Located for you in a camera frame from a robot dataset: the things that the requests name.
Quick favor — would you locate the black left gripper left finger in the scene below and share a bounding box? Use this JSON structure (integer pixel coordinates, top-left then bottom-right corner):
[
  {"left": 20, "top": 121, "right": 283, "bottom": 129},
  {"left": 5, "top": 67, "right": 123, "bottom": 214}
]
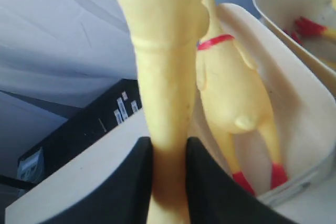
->
[{"left": 45, "top": 136, "right": 153, "bottom": 223}]

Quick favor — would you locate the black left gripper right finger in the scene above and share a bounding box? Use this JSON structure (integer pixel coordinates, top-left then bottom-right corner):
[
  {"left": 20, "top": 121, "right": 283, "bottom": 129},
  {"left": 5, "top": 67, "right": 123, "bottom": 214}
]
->
[{"left": 186, "top": 137, "right": 292, "bottom": 224}]

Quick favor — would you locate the large yellow rubber chicken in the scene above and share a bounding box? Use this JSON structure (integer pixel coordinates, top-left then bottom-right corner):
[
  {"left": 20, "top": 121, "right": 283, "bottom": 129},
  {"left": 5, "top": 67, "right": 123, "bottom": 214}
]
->
[{"left": 196, "top": 0, "right": 288, "bottom": 194}]

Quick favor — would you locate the yellow rubber chicken red collar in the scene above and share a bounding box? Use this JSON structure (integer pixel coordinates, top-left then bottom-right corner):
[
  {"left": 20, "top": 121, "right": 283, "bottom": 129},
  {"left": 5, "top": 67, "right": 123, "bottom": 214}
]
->
[{"left": 117, "top": 0, "right": 209, "bottom": 223}]

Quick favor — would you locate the headless yellow rubber chicken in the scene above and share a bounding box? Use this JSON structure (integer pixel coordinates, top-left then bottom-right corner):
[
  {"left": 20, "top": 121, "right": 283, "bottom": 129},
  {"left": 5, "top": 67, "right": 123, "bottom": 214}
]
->
[{"left": 284, "top": 16, "right": 335, "bottom": 45}]

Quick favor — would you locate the cream bin black O mark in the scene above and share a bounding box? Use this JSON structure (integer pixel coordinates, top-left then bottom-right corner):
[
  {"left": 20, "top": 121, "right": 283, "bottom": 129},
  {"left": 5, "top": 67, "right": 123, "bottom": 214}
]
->
[{"left": 187, "top": 3, "right": 336, "bottom": 209}]

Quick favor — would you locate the blue backdrop curtain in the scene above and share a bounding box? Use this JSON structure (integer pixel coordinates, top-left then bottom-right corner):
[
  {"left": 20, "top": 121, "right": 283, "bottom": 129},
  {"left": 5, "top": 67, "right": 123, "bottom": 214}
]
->
[{"left": 0, "top": 0, "right": 263, "bottom": 175}]

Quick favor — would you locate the cream bin black X mark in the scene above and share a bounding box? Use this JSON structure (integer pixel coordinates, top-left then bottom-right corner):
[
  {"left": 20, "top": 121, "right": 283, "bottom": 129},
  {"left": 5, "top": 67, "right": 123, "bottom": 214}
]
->
[{"left": 253, "top": 0, "right": 335, "bottom": 76}]

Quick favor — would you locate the black table edge frame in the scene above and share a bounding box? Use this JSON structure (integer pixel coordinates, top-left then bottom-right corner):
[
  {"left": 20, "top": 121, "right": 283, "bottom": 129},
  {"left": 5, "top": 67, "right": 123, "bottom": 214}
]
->
[{"left": 1, "top": 79, "right": 142, "bottom": 190}]

